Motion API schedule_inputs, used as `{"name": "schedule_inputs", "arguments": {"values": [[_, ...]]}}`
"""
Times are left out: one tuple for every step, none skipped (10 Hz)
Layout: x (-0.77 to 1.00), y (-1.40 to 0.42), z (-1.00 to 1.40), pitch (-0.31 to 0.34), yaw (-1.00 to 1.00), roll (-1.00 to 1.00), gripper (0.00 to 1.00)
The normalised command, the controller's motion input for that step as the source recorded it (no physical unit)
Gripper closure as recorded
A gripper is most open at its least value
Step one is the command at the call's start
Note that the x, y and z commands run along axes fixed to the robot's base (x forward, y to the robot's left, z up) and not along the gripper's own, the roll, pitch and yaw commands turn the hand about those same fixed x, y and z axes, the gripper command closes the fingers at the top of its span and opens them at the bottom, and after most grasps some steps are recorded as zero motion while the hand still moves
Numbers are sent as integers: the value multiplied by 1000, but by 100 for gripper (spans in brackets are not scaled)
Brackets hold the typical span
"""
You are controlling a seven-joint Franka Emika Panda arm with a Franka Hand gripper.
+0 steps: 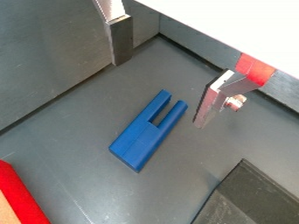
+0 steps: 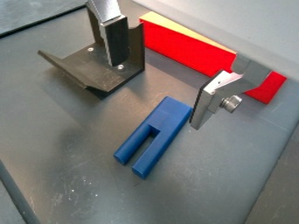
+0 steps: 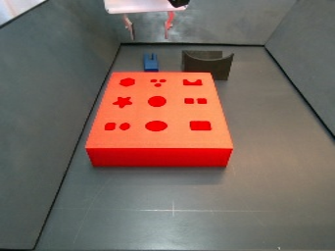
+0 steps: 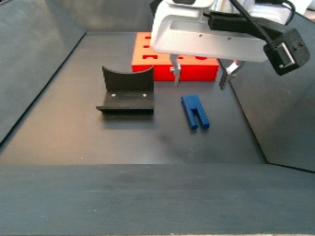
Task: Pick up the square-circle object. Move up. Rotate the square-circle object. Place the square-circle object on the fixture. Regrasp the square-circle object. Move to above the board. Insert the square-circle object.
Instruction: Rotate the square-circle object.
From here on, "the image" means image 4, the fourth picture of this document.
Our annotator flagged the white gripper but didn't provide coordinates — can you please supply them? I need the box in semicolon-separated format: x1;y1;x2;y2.
149;0;267;90

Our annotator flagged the blue square-circle peg object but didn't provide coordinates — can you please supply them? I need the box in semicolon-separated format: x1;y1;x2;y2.
181;94;211;130

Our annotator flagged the black curved fixture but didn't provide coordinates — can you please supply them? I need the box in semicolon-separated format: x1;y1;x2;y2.
96;66;153;113

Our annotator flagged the red shape-sorter block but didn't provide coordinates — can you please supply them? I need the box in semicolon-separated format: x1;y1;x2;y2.
131;31;220;82

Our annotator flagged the black camera cable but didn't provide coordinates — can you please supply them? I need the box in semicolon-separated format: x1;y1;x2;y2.
228;0;298;47

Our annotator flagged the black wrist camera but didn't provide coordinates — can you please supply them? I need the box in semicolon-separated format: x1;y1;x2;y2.
208;12;310;76

